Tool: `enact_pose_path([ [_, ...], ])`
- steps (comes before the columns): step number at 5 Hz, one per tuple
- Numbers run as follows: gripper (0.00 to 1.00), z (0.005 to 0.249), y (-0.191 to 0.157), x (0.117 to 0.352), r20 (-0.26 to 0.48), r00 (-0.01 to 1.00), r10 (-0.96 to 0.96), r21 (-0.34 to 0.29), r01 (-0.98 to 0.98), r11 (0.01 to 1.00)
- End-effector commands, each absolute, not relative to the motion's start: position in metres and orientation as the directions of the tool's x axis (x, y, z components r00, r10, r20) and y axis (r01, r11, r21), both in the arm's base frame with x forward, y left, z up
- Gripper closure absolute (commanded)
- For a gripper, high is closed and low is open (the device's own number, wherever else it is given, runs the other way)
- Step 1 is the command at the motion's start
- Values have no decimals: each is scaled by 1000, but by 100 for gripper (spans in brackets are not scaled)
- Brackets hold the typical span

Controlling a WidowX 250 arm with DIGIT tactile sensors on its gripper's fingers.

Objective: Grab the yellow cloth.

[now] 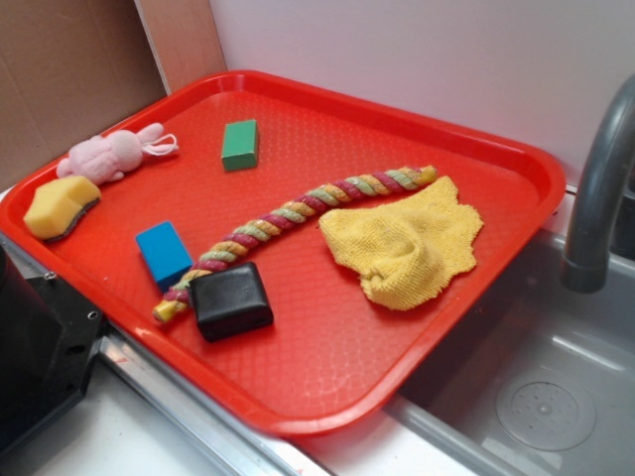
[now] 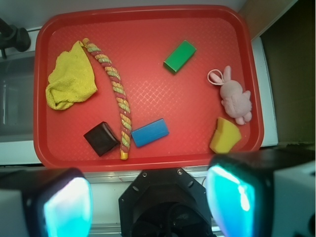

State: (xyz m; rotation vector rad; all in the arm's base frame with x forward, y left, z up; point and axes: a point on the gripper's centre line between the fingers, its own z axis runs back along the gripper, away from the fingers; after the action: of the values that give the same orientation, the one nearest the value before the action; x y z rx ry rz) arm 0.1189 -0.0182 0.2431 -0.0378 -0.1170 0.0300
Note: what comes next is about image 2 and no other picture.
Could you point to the yellow sponge wedge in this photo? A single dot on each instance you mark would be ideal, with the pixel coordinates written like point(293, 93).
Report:
point(226, 136)

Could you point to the dark brown square block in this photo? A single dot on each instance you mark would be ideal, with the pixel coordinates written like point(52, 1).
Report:
point(102, 139)

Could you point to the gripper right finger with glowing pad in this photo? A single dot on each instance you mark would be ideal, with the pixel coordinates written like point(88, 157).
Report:
point(267, 193)

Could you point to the red plastic tray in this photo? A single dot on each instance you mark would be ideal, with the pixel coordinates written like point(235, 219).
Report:
point(138, 40)

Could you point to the blue rectangular block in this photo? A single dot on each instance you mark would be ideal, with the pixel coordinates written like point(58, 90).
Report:
point(150, 133)

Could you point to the green rectangular block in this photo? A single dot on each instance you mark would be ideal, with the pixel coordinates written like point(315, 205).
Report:
point(179, 57)

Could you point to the black clamp mount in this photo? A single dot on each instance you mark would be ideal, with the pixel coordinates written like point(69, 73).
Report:
point(13, 37)

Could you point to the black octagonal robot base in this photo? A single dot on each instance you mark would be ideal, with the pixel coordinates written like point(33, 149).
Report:
point(165, 203)

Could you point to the yellow knitted cloth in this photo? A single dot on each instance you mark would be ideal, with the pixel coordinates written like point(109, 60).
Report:
point(72, 80)

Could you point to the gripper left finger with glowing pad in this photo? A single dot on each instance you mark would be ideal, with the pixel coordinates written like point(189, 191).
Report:
point(45, 203)

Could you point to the pink plush bunny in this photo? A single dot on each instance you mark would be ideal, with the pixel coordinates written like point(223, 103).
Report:
point(234, 99)

